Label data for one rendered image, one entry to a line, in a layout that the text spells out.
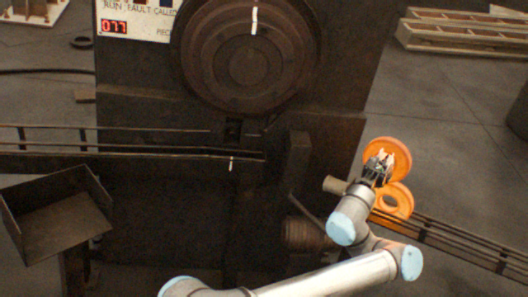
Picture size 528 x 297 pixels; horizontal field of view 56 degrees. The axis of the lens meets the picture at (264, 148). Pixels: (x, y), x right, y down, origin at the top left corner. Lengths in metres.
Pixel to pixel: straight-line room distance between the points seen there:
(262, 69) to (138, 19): 0.45
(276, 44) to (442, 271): 1.62
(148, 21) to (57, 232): 0.71
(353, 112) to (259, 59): 0.54
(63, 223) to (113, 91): 0.46
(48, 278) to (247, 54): 1.34
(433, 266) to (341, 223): 1.32
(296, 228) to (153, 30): 0.84
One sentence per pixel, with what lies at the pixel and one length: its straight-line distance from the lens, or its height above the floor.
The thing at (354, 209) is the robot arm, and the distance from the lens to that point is 1.45.
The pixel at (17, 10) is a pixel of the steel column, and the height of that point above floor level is 0.06.
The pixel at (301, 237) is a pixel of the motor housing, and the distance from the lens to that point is 1.83.
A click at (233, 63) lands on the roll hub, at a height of 1.13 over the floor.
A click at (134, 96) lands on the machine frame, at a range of 1.76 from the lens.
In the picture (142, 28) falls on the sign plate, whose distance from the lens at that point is 1.68.
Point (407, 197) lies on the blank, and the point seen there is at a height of 0.77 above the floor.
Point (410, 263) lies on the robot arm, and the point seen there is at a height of 0.83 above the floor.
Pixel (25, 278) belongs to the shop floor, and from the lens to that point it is 2.35.
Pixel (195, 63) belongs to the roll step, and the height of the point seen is 1.09.
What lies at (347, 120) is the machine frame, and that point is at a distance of 1.84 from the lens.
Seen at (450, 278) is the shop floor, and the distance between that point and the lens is 2.68.
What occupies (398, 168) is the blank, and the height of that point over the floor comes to 0.86.
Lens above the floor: 1.77
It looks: 35 degrees down
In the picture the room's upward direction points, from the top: 11 degrees clockwise
